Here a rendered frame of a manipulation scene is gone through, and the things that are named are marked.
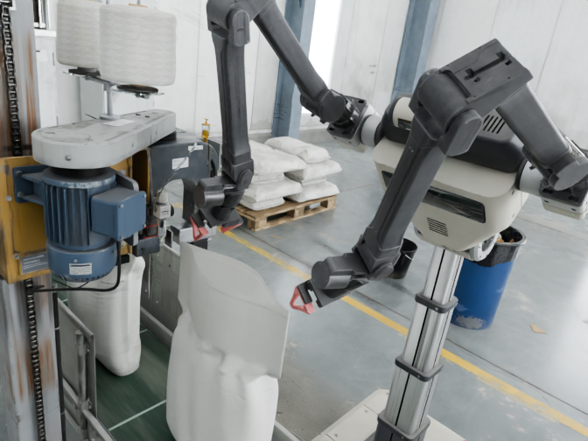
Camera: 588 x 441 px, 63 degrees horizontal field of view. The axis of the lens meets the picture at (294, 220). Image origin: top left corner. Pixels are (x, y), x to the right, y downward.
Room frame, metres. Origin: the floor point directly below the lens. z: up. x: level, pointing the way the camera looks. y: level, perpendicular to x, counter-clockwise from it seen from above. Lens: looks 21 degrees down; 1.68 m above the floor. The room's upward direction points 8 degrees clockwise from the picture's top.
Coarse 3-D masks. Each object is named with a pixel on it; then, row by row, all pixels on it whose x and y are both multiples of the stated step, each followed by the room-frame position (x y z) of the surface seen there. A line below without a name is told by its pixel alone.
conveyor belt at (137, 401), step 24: (144, 336) 1.72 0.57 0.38; (96, 360) 1.53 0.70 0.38; (144, 360) 1.57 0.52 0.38; (168, 360) 1.59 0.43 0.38; (96, 384) 1.40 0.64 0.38; (120, 384) 1.42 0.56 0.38; (144, 384) 1.44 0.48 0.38; (120, 408) 1.30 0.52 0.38; (144, 408) 1.32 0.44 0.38; (120, 432) 1.20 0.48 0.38; (144, 432) 1.21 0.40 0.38; (168, 432) 1.23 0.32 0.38
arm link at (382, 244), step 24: (432, 72) 0.72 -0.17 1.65; (432, 120) 0.72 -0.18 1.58; (456, 120) 0.65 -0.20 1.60; (480, 120) 0.65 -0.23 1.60; (408, 144) 0.74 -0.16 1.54; (432, 144) 0.68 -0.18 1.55; (456, 144) 0.66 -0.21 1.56; (408, 168) 0.73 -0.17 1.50; (432, 168) 0.73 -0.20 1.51; (408, 192) 0.75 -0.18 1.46; (384, 216) 0.80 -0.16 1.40; (408, 216) 0.80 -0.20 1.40; (360, 240) 0.88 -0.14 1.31; (384, 240) 0.82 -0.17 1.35
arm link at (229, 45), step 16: (240, 16) 1.01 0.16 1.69; (224, 32) 1.07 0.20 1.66; (240, 32) 1.02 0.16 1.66; (224, 48) 1.05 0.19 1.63; (240, 48) 1.07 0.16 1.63; (224, 64) 1.06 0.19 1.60; (240, 64) 1.08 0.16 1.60; (224, 80) 1.08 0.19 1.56; (240, 80) 1.09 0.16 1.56; (224, 96) 1.09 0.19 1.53; (240, 96) 1.10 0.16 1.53; (224, 112) 1.11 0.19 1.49; (240, 112) 1.11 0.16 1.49; (224, 128) 1.13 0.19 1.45; (240, 128) 1.13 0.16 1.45; (224, 144) 1.15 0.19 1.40; (240, 144) 1.14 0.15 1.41; (224, 160) 1.18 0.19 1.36; (240, 160) 1.14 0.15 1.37
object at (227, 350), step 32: (192, 256) 1.25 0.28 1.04; (224, 256) 1.26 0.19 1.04; (192, 288) 1.22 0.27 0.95; (224, 288) 1.08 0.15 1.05; (256, 288) 1.18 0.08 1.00; (192, 320) 1.19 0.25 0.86; (224, 320) 1.07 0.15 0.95; (256, 320) 1.04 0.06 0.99; (288, 320) 1.00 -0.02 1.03; (192, 352) 1.14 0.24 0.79; (224, 352) 1.07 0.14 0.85; (256, 352) 1.04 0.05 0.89; (192, 384) 1.11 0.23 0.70; (224, 384) 1.03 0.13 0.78; (256, 384) 1.03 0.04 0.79; (192, 416) 1.10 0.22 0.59; (224, 416) 1.02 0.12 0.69; (256, 416) 1.01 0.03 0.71
